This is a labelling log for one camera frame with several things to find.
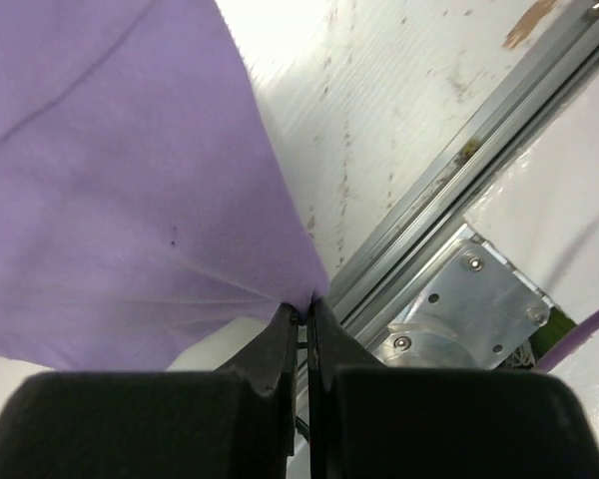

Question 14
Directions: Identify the purple t-shirt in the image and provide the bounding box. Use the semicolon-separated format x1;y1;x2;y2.
0;1;329;370

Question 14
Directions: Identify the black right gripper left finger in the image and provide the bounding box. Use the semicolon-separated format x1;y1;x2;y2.
0;305;299;478

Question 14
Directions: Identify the aluminium front table rail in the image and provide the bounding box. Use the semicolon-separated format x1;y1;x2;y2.
326;0;599;333

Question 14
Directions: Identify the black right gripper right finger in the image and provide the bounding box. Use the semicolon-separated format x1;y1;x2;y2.
308;300;599;478

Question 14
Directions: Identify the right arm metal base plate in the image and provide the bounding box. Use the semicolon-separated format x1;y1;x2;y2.
369;224;553;369

